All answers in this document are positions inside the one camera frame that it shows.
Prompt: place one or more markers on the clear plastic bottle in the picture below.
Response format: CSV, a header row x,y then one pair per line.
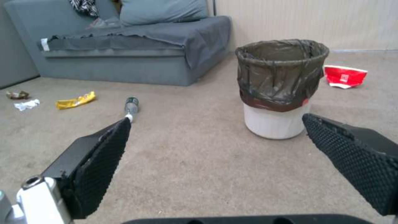
x,y
132,107

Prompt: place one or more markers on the dark plastic bin liner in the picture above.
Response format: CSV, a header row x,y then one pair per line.
x,y
280,72

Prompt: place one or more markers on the black and white patterned cloth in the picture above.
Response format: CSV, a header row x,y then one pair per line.
x,y
84,7

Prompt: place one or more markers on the white trash bin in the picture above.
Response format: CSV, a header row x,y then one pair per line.
x,y
273,123

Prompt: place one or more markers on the brown crumpled wrapper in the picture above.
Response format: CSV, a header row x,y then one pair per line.
x,y
18,94

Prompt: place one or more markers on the grey-blue cushion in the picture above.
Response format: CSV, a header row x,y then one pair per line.
x,y
161,10

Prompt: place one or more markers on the red crushed paper cup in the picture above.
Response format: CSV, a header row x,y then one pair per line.
x,y
343,77

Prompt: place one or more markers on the white crumpled paper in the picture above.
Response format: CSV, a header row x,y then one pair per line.
x,y
26,104

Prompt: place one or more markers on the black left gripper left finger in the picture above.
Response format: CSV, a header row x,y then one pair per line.
x,y
93,161

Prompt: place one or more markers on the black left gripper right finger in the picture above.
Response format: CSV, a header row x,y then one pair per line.
x,y
351,149

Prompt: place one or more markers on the yellow snack wrapper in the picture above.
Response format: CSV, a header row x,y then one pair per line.
x,y
75,100

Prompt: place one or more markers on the grey sofa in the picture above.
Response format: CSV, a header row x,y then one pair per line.
x,y
102,60

